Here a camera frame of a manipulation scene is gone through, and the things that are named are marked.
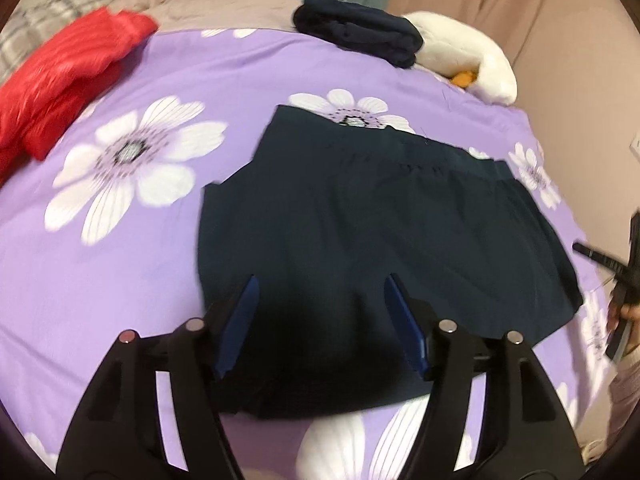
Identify grey plaid blanket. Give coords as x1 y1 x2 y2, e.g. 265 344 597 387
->
0 0 147 80

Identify person's right hand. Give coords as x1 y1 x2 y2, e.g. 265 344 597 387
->
606 300 640 336

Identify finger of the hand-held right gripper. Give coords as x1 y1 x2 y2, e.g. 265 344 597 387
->
573 242 629 271

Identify folded dark navy cloth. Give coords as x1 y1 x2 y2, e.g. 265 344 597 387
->
292 0 426 69

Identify purple floral bedsheet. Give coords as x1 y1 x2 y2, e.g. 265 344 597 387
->
0 27 620 480

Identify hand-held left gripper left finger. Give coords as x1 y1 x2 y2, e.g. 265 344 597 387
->
56 275 261 480

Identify dark navy pants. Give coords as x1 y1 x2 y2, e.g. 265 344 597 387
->
197 105 586 422

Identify red garment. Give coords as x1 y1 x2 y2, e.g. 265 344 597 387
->
0 7 161 187

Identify beige blanket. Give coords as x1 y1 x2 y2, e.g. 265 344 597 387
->
120 0 307 34

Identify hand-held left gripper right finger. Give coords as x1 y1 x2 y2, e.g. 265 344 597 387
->
384 274 587 480

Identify white plush toy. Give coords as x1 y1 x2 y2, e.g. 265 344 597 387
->
402 10 519 107

